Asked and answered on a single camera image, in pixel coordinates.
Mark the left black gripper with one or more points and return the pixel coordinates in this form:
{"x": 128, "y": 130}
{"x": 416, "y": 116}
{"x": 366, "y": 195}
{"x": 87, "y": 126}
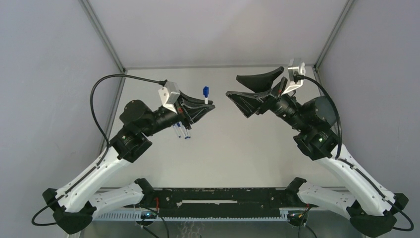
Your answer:
{"x": 190, "y": 115}

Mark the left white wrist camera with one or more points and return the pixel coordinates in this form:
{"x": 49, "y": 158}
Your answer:
{"x": 168, "y": 95}

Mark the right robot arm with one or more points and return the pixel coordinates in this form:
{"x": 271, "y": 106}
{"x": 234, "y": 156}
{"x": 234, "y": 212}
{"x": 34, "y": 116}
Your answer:
{"x": 369, "y": 206}

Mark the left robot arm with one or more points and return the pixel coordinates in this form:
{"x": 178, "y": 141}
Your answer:
{"x": 77, "y": 203}

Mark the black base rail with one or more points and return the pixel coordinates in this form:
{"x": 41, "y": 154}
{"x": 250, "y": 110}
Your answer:
{"x": 220, "y": 203}

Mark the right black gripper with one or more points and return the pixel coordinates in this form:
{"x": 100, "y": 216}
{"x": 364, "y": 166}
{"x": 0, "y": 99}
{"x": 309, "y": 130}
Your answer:
{"x": 264, "y": 98}

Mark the blue pen cap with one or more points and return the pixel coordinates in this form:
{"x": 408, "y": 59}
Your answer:
{"x": 206, "y": 90}

